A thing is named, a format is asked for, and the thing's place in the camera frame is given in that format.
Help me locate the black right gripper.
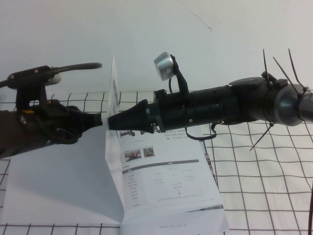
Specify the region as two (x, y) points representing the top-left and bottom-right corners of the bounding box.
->
(107, 89), (193, 135)

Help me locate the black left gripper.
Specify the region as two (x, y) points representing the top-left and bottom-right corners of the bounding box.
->
(26, 99), (103, 147)

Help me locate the white product brochure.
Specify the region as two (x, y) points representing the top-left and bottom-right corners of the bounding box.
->
(1, 51), (230, 233)

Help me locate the white black grid tablecloth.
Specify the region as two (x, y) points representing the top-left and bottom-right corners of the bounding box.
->
(0, 91), (313, 235)

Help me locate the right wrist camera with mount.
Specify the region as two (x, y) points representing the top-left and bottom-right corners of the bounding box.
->
(153, 51), (190, 94)

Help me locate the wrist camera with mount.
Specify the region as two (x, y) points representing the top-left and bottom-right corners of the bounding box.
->
(6, 65), (63, 109)
(153, 51), (190, 94)

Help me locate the black right camera cable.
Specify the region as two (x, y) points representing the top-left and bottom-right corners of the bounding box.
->
(168, 77), (218, 142)

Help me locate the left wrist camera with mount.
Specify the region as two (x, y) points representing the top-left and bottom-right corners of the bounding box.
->
(6, 65), (63, 109)

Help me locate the black cable tie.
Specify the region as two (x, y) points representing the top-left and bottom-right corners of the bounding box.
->
(288, 48), (309, 94)
(249, 122), (276, 151)
(272, 56), (308, 95)
(263, 48), (273, 86)

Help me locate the thin black hanging cable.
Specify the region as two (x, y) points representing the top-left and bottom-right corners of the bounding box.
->
(309, 179), (313, 235)

